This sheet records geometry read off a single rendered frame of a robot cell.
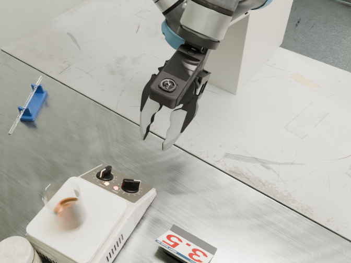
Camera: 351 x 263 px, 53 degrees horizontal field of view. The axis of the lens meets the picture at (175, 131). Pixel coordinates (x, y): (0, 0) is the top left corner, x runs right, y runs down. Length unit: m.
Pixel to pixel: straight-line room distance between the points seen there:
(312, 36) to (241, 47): 2.16
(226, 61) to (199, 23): 0.32
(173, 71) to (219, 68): 0.36
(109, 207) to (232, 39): 0.46
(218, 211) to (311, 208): 0.18
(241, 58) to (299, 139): 0.22
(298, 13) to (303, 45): 0.45
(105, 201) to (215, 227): 0.21
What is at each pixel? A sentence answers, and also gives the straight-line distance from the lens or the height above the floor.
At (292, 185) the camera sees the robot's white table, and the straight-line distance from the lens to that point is 0.75.
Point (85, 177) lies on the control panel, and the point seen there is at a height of 0.96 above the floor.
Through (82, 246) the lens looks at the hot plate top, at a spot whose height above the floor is 0.99.
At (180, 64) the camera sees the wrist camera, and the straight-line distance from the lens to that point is 0.55.
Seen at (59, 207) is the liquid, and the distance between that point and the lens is 0.59.
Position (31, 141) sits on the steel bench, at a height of 0.90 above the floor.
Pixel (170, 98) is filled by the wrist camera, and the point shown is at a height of 1.15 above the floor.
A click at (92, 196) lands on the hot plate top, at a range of 0.61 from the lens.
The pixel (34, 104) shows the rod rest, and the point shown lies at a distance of 0.92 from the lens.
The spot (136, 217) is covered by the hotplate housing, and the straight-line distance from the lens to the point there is 0.64.
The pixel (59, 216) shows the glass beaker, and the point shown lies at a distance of 0.55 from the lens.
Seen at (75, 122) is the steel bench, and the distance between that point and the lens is 0.86.
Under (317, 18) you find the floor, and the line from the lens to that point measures 3.21.
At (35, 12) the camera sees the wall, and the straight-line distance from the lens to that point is 2.26.
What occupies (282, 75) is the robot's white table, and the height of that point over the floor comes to 0.90.
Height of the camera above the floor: 1.50
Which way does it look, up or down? 48 degrees down
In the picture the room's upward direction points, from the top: straight up
